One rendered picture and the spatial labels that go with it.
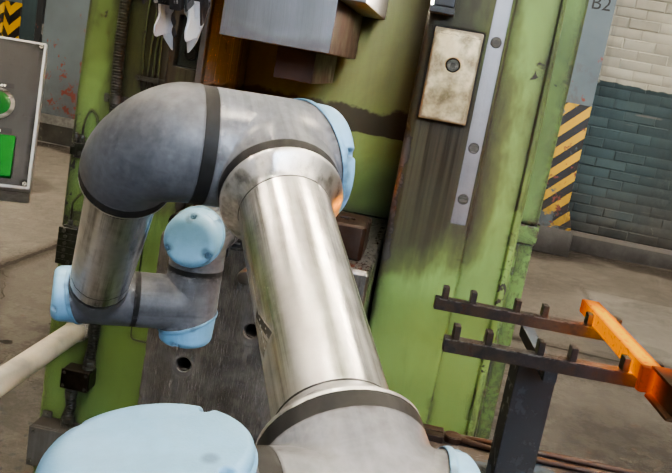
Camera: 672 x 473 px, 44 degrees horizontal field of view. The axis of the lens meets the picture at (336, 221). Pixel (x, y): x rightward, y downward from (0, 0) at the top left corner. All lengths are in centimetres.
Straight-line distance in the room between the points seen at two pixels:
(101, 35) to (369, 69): 61
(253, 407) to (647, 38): 632
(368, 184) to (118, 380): 71
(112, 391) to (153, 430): 138
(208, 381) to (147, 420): 107
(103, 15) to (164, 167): 100
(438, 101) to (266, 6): 36
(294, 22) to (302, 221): 85
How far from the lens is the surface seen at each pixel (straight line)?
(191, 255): 110
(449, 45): 159
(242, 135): 77
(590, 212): 753
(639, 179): 756
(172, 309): 113
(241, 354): 153
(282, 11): 150
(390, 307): 167
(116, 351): 183
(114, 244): 93
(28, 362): 163
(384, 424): 53
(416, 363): 170
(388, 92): 195
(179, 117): 77
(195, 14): 136
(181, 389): 159
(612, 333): 135
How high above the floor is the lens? 126
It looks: 11 degrees down
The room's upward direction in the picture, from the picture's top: 10 degrees clockwise
